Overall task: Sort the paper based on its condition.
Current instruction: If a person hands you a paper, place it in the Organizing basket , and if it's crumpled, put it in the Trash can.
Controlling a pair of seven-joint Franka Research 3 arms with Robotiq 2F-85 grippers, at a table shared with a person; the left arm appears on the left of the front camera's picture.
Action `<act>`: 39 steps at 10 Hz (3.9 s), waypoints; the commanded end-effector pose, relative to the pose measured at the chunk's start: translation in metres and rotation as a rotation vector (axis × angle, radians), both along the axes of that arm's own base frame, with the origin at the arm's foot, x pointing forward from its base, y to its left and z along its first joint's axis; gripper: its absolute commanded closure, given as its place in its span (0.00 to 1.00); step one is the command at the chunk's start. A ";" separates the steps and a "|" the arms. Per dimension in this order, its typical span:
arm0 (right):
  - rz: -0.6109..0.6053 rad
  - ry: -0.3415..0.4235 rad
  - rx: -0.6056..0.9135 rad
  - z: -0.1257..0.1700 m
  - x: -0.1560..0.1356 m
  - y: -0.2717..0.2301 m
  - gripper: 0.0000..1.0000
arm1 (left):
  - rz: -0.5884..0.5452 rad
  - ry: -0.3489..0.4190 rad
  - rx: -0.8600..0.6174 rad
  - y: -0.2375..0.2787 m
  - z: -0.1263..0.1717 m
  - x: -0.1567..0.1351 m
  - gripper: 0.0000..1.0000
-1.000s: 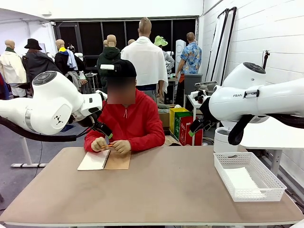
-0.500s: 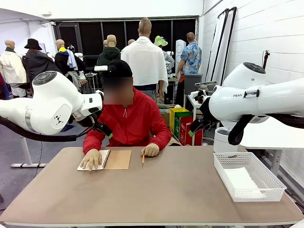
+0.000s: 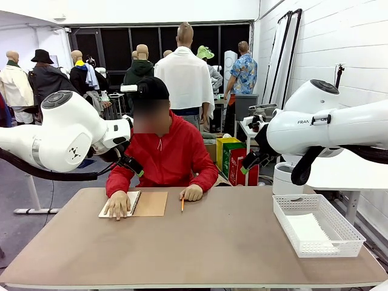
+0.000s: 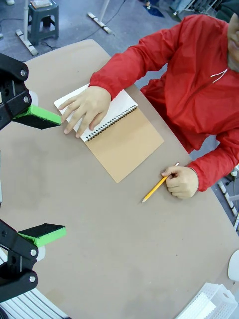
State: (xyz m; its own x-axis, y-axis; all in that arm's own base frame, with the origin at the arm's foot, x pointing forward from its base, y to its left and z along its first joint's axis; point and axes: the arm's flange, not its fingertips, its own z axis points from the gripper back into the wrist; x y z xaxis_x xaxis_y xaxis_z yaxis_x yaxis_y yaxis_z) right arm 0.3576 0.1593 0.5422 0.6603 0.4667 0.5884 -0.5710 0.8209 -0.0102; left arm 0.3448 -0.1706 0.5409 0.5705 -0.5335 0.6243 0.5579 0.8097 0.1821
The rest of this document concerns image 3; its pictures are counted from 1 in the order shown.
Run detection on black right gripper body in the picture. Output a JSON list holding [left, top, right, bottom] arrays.
[[252, 150, 271, 167]]

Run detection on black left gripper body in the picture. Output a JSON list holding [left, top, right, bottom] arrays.
[[118, 155, 139, 173]]

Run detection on brown spiral notebook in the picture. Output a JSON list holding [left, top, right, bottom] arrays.
[[98, 190, 169, 218]]

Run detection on white paper sheet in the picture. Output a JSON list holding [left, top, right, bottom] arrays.
[[284, 213, 340, 247]]

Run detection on person's right forearm red sleeve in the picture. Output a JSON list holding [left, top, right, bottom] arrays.
[[105, 163, 137, 199]]

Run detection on person's left forearm red sleeve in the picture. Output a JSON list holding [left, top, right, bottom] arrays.
[[189, 163, 219, 193]]

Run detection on person's right hand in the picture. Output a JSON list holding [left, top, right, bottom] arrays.
[[104, 190, 132, 221]]

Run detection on person's left hand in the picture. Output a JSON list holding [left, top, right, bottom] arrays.
[[179, 184, 203, 202]]

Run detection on red shopping bag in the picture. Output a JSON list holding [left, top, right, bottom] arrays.
[[229, 147, 260, 187]]

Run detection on small white table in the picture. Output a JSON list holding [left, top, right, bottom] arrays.
[[236, 119, 261, 186]]

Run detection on yellow-green paper bag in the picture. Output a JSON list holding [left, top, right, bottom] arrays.
[[216, 136, 246, 179]]

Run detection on red jacket torso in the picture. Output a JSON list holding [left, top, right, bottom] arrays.
[[121, 109, 219, 187]]

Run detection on cardboard box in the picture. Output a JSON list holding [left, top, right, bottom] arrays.
[[205, 142, 218, 163]]

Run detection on person's head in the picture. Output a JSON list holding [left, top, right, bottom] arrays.
[[133, 98, 170, 134]]

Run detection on gray bin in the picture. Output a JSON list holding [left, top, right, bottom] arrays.
[[235, 93, 259, 122]]

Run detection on white side table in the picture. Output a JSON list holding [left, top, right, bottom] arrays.
[[304, 148, 388, 227]]

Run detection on mannequin in floral shirt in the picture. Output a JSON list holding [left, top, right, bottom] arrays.
[[223, 41, 258, 137]]

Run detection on mannequin in dark green hoodie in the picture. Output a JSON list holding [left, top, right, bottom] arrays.
[[123, 44, 156, 119]]

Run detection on white tower appliance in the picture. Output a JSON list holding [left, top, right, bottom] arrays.
[[224, 50, 238, 82]]

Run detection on mannequin black jacket yellow collar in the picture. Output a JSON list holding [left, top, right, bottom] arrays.
[[69, 50, 109, 118]]

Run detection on folded black-framed white screens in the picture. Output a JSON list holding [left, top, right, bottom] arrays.
[[262, 8, 303, 109]]

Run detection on mannequin draped in white cloth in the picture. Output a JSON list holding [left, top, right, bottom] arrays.
[[153, 22, 216, 128]]

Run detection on black tripod stand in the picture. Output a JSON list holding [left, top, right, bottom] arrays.
[[333, 62, 346, 89]]

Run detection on white plastic basket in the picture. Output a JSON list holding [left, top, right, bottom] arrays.
[[272, 193, 367, 258]]

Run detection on mannequin with black hat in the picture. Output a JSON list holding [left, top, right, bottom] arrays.
[[28, 48, 80, 107]]

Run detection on mannequin with green hat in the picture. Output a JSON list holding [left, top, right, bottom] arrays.
[[196, 45, 224, 93]]

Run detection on mannequin in cream coat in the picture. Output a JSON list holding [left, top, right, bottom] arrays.
[[0, 50, 35, 125]]

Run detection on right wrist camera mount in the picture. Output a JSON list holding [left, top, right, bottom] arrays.
[[242, 115, 265, 132]]

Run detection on black right arm cable sleeve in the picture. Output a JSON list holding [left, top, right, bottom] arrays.
[[290, 145, 388, 186]]

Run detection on black arm cable sleeve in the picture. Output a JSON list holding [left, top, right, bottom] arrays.
[[0, 148, 99, 182], [290, 145, 388, 186]]

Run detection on black left arm cable sleeve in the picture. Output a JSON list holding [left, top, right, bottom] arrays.
[[0, 148, 99, 182]]

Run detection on white table frame foot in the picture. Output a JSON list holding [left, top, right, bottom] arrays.
[[13, 174, 61, 215]]

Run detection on dark glass window wall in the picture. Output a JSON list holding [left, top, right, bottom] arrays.
[[68, 22, 254, 89]]

